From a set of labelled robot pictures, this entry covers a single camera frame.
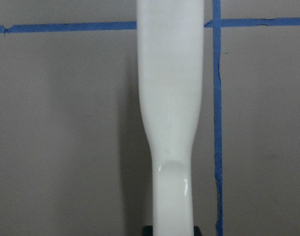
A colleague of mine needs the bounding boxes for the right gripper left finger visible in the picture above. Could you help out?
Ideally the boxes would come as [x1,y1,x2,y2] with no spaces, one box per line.
[141,225,153,236]

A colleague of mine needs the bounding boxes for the beige hand brush black bristles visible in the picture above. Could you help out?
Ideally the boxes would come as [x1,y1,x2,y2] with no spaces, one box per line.
[137,0,204,236]

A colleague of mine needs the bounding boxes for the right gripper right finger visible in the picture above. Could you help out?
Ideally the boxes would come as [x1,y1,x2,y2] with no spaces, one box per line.
[193,226,202,236]

